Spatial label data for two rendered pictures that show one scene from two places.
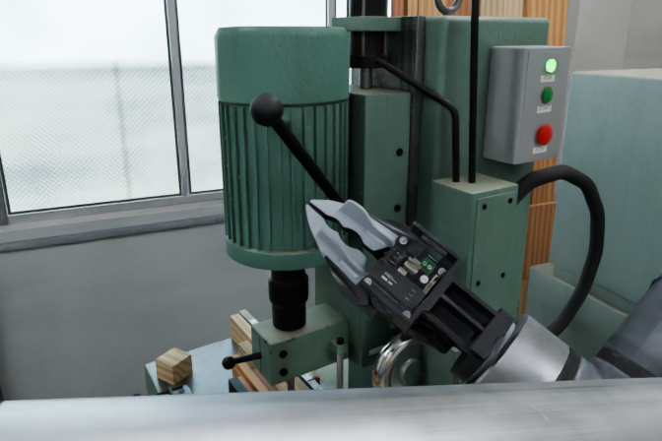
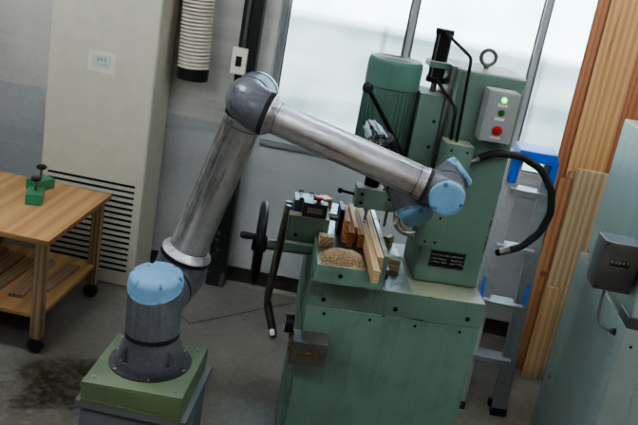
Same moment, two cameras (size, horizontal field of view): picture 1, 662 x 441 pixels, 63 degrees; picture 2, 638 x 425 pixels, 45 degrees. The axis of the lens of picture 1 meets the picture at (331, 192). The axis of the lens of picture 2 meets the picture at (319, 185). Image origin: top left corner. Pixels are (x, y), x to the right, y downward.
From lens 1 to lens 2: 1.85 m
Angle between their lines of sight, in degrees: 26
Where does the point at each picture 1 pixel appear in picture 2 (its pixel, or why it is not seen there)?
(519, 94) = (485, 108)
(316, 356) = (377, 203)
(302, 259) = not seen: hidden behind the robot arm
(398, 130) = (435, 111)
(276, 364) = (358, 197)
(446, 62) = (458, 87)
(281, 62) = (384, 72)
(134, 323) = not seen: hidden behind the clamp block
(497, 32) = (490, 81)
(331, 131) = (400, 102)
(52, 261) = (287, 161)
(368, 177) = (416, 128)
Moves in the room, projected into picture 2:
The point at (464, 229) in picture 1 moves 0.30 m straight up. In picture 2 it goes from (441, 157) to (463, 62)
